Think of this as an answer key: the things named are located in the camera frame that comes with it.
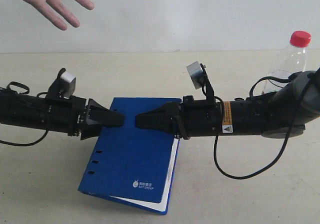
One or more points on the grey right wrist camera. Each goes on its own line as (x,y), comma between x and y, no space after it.
(200,79)

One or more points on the clear water bottle red label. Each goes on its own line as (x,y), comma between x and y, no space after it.
(292,58)

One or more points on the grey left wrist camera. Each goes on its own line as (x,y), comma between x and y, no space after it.
(63,86)

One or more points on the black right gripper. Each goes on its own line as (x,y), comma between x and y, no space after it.
(197,118)

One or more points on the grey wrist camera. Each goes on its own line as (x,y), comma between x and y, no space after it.
(200,79)
(63,86)

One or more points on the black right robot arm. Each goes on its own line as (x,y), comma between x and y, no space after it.
(268,115)

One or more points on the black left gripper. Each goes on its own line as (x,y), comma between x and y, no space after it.
(64,115)

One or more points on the blue ring binder notebook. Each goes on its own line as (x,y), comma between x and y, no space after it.
(130,165)

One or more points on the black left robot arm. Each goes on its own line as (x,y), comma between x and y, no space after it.
(25,111)

